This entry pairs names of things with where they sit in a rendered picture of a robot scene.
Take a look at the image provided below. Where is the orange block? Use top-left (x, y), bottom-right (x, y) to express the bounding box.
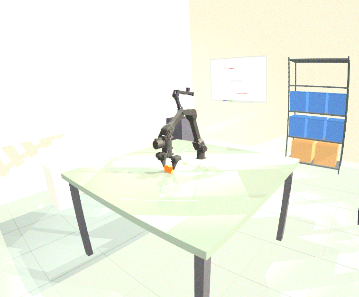
top-left (164, 165), bottom-right (174, 174)

